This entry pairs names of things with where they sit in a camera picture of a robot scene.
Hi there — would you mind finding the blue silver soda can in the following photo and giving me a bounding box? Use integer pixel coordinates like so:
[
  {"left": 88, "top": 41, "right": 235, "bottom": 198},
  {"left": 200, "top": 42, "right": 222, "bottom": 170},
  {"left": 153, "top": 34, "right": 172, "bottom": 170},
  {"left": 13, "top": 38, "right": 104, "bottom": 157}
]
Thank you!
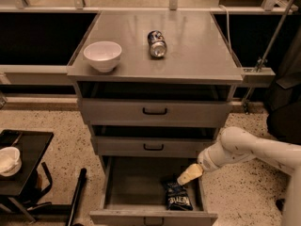
[{"left": 148, "top": 30, "right": 167, "bottom": 58}]

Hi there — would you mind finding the white cable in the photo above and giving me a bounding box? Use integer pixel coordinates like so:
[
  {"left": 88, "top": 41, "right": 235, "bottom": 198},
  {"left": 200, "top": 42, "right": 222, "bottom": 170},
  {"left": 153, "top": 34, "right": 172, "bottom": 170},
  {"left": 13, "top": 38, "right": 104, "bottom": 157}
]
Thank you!
[{"left": 218, "top": 4, "right": 234, "bottom": 57}]

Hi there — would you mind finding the blue chip bag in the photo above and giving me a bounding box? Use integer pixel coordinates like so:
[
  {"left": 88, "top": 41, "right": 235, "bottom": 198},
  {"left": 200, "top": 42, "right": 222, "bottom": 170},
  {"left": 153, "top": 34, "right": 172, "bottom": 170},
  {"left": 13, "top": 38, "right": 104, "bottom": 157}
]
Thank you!
[{"left": 161, "top": 178, "right": 193, "bottom": 211}]

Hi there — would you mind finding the black floor pole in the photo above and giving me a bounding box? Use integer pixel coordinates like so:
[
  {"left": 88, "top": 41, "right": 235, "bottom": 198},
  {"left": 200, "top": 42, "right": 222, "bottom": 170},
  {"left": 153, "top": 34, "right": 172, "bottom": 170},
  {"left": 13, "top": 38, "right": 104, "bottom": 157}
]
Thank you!
[{"left": 65, "top": 168, "right": 87, "bottom": 226}]

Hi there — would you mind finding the white cup on table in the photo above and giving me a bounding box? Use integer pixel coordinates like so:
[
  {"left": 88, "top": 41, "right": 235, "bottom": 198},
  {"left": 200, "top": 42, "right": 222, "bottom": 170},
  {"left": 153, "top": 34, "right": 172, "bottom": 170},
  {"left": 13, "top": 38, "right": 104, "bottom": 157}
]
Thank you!
[{"left": 0, "top": 147, "right": 22, "bottom": 177}]

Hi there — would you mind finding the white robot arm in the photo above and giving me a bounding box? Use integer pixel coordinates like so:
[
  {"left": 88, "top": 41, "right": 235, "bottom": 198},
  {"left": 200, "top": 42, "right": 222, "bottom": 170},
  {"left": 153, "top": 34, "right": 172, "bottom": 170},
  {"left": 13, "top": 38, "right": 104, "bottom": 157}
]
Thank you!
[{"left": 177, "top": 126, "right": 301, "bottom": 226}]

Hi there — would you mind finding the top grey drawer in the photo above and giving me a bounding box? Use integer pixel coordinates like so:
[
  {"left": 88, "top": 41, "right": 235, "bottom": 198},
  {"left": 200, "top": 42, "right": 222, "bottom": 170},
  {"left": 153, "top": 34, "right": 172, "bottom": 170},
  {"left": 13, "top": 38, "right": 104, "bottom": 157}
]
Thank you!
[{"left": 78, "top": 99, "right": 231, "bottom": 128}]

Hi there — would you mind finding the bottom grey open drawer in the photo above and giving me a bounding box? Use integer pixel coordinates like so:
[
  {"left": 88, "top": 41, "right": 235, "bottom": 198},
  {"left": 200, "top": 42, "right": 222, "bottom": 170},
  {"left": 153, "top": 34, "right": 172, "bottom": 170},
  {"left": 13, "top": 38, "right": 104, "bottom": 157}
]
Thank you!
[{"left": 90, "top": 157, "right": 217, "bottom": 226}]

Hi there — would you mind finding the grey metal drawer cabinet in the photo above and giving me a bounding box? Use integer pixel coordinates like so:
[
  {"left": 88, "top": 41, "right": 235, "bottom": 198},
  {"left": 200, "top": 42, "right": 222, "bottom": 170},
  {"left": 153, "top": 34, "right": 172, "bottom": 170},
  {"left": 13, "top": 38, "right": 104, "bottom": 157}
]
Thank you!
[{"left": 66, "top": 9, "right": 245, "bottom": 226}]

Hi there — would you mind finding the white ceramic bowl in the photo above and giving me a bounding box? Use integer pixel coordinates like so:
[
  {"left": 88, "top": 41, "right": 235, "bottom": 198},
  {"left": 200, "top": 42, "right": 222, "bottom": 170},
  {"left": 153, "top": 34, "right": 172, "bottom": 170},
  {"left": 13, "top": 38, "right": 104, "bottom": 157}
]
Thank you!
[{"left": 84, "top": 41, "right": 122, "bottom": 73}]

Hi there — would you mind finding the black side table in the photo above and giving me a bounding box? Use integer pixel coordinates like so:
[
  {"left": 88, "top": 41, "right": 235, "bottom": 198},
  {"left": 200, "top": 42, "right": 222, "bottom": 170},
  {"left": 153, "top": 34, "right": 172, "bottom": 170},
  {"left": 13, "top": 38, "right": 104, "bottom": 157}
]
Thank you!
[{"left": 0, "top": 130, "right": 54, "bottom": 222}]

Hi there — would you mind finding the middle grey drawer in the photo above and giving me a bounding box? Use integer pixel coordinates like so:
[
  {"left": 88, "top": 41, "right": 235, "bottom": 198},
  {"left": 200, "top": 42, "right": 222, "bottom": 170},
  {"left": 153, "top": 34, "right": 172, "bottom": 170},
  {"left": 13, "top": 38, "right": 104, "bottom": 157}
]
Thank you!
[{"left": 91, "top": 137, "right": 214, "bottom": 158}]

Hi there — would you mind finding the metal diagonal rod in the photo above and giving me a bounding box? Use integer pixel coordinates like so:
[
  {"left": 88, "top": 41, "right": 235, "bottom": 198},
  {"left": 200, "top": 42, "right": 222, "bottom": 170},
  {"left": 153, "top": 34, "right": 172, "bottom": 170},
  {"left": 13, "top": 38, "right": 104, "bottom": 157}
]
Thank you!
[{"left": 242, "top": 0, "right": 301, "bottom": 115}]

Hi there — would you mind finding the black office chair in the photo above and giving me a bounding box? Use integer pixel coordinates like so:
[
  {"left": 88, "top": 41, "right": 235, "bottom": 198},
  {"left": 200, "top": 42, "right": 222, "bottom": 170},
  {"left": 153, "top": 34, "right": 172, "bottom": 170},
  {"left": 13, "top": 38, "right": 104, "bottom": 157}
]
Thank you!
[{"left": 264, "top": 25, "right": 301, "bottom": 212}]

